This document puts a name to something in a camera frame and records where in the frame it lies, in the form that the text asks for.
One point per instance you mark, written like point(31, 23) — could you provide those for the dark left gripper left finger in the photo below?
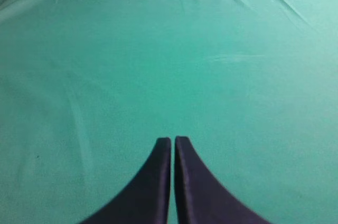
point(145, 199)

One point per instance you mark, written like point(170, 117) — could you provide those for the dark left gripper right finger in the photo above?
point(199, 196)

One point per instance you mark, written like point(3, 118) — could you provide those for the green table cloth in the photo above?
point(87, 86)

